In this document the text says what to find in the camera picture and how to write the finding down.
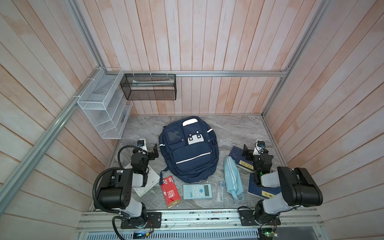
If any navy notebook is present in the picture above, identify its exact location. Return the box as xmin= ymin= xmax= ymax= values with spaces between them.
xmin=248 ymin=174 xmax=281 ymax=199
xmin=229 ymin=146 xmax=254 ymax=173

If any white hardcover book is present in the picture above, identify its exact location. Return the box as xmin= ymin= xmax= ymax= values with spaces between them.
xmin=123 ymin=164 xmax=160 ymax=197

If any navy blue student backpack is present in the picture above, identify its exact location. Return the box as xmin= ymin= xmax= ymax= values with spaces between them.
xmin=159 ymin=116 xmax=219 ymax=184

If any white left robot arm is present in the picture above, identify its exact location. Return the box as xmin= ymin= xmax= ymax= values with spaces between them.
xmin=92 ymin=145 xmax=159 ymax=228

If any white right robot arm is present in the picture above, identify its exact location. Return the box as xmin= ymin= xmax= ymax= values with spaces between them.
xmin=242 ymin=141 xmax=323 ymax=225

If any clear pen pack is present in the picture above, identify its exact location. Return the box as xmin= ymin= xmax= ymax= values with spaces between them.
xmin=217 ymin=180 xmax=225 ymax=202

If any light blue pencil case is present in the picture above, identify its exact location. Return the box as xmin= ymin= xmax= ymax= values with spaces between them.
xmin=224 ymin=156 xmax=245 ymax=202

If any red booklet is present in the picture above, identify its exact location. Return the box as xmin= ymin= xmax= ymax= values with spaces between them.
xmin=161 ymin=176 xmax=182 ymax=208

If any light blue calculator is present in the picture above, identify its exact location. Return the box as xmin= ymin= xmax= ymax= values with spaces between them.
xmin=183 ymin=184 xmax=213 ymax=200

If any black mesh basket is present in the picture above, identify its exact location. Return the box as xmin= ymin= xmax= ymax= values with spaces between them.
xmin=120 ymin=74 xmax=177 ymax=101

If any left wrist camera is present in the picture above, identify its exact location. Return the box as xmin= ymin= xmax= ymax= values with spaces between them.
xmin=137 ymin=139 xmax=148 ymax=155

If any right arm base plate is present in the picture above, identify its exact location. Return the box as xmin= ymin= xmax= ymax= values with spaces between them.
xmin=238 ymin=208 xmax=281 ymax=226

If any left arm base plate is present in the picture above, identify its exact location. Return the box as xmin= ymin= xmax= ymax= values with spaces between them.
xmin=121 ymin=212 xmax=162 ymax=230

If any white wire mesh shelf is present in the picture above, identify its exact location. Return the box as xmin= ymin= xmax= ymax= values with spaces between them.
xmin=78 ymin=68 xmax=132 ymax=140

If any aluminium front rail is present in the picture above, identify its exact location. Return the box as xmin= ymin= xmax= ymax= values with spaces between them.
xmin=76 ymin=208 xmax=325 ymax=233

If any aluminium wall rail frame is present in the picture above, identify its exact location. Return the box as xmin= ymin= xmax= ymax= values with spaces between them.
xmin=1 ymin=1 xmax=324 ymax=215

